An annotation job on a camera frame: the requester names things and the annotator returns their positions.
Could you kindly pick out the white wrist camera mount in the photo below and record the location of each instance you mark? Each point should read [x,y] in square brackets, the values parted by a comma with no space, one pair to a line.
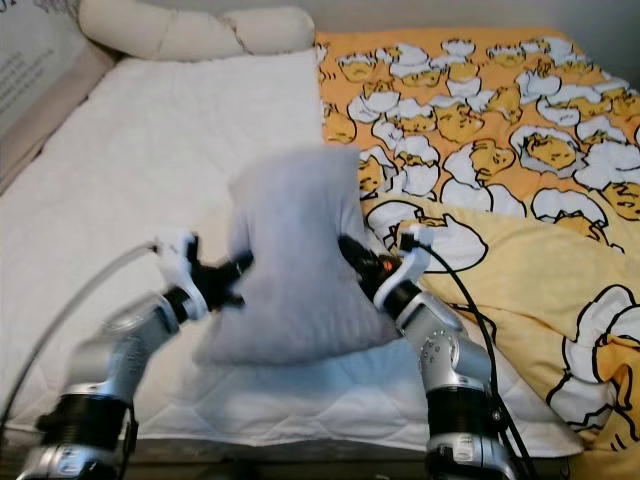
[412,262]
[180,255]

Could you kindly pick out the white quilted mattress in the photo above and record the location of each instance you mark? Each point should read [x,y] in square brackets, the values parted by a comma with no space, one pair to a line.
[140,170]

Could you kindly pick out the grey plush pillow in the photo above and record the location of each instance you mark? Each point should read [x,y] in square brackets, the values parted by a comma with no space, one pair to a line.
[290,260]

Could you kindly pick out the yellow cartoon egg print blanket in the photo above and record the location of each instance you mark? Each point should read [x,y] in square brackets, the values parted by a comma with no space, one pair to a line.
[480,120]

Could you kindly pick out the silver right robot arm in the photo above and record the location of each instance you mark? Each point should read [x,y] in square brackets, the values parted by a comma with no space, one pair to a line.
[450,360]

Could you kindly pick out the cream long bolster pillow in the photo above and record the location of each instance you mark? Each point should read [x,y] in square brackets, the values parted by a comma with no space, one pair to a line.
[160,32]

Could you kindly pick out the grey bed base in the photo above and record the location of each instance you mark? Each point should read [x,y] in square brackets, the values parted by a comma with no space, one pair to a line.
[310,468]

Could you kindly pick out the beige padded headboard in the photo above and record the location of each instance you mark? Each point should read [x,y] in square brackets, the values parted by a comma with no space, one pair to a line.
[50,130]

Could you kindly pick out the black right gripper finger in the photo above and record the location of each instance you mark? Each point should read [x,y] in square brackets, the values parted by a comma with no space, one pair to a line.
[358,258]

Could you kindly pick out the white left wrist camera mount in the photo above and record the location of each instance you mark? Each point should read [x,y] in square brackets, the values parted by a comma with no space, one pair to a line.
[180,255]

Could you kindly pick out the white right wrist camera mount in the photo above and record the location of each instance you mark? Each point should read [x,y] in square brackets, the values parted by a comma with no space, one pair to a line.
[412,262]

